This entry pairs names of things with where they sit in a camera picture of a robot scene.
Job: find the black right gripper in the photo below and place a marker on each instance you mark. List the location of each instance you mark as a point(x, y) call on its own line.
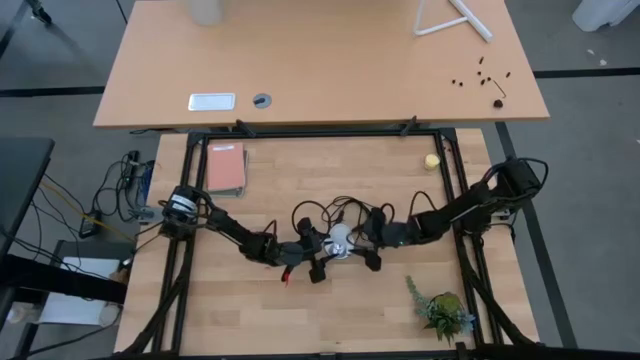
point(395, 234)

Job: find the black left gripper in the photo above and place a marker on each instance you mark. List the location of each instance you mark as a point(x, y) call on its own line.
point(295, 252)

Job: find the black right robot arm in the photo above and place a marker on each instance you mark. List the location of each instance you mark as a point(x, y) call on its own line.
point(465, 210)

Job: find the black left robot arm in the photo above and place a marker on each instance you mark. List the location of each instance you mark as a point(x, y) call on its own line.
point(230, 227)

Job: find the yellow candle jar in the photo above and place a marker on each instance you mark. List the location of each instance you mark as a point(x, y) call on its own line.
point(432, 161)

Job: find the green artificial plant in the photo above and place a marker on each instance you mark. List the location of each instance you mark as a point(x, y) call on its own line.
point(445, 312)

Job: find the pink notebook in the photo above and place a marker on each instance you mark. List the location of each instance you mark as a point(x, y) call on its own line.
point(226, 167)

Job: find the light wooden desk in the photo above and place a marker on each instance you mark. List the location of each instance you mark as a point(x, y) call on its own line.
point(325, 60)

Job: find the white rectangular tray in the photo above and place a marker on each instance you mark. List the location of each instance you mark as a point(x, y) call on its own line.
point(212, 101)

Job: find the blue circuit board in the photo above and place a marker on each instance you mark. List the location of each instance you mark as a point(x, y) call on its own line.
point(146, 182)

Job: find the black round knob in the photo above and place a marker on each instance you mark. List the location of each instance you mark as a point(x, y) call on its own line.
point(498, 104)

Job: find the black allen key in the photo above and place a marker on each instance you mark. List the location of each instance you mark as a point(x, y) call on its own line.
point(500, 89)

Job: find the black power brick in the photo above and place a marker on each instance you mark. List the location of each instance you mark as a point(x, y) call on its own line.
point(90, 225)

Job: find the white triangular stand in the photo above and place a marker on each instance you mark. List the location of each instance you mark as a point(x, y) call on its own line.
point(472, 21)

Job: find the white box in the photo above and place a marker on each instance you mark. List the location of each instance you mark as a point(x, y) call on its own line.
point(75, 310)

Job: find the translucent cylinder container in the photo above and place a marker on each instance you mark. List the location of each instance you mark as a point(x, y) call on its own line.
point(205, 12)

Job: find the black desk foot bar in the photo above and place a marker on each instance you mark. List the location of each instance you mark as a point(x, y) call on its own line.
point(50, 280)

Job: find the black side desk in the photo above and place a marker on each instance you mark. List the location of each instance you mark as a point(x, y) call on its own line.
point(20, 175)

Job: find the white bin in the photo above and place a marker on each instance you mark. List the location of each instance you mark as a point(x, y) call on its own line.
point(600, 12)

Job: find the black chair base leg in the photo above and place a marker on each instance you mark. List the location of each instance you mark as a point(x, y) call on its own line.
point(40, 12)

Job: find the black frame clamp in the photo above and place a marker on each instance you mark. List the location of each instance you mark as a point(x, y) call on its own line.
point(245, 127)
point(409, 126)

